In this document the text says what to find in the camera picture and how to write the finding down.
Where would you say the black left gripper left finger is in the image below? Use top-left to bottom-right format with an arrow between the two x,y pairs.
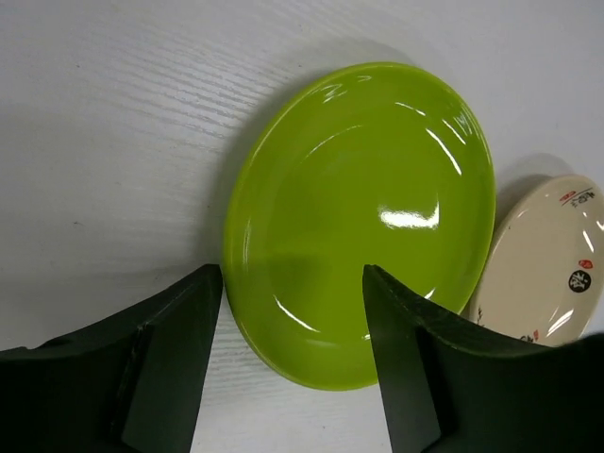
1,264 -> 223,452

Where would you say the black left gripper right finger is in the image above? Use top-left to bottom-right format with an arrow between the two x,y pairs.
362,265 -> 603,452

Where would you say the cream plate with small motifs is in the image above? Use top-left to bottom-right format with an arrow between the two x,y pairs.
468,175 -> 603,346

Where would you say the lime green plate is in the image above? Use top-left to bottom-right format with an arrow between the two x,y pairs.
222,62 -> 496,391

